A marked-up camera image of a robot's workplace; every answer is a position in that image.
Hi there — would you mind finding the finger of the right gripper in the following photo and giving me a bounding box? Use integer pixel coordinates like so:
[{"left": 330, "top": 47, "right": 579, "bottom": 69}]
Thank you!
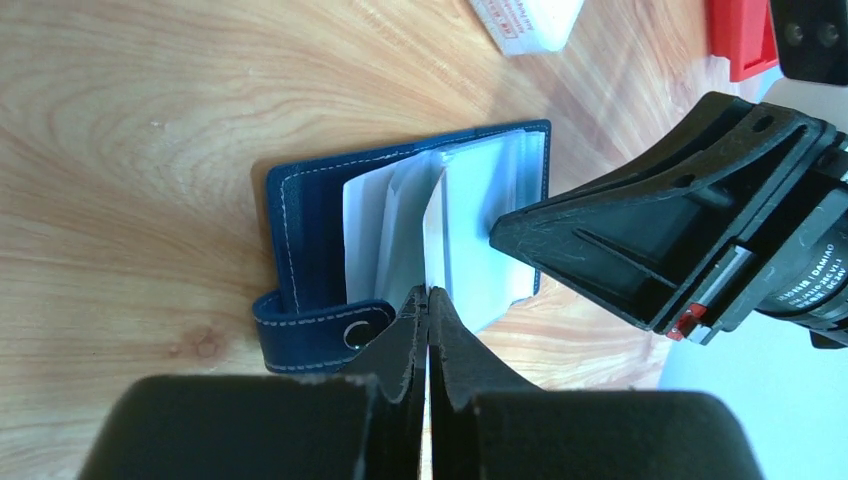
[{"left": 490, "top": 92, "right": 838, "bottom": 332}]

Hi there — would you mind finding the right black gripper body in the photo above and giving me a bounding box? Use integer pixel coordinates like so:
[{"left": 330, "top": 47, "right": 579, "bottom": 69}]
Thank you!
[{"left": 665, "top": 135, "right": 847, "bottom": 348}]

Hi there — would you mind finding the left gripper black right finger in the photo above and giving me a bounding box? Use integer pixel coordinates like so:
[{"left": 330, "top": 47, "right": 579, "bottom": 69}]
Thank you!
[{"left": 428, "top": 287, "right": 540, "bottom": 479}]

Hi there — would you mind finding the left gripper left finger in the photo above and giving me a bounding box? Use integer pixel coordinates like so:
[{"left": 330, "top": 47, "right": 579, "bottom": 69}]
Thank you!
[{"left": 341, "top": 286, "right": 429, "bottom": 479}]

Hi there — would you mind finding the navy blue card holder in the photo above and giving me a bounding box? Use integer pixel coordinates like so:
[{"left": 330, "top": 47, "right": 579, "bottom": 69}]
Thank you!
[{"left": 252, "top": 119, "right": 551, "bottom": 375}]

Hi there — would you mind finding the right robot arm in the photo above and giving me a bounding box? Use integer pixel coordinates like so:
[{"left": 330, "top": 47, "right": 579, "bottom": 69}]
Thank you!
[{"left": 490, "top": 1, "right": 847, "bottom": 349}]

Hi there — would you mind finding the red plastic bin right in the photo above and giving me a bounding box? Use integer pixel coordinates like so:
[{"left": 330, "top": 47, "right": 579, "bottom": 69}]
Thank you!
[{"left": 704, "top": 0, "right": 779, "bottom": 83}]

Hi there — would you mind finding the red patterned tissue pack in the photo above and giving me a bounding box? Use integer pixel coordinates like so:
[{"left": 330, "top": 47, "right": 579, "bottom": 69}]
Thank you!
[{"left": 470, "top": 0, "right": 584, "bottom": 56}]

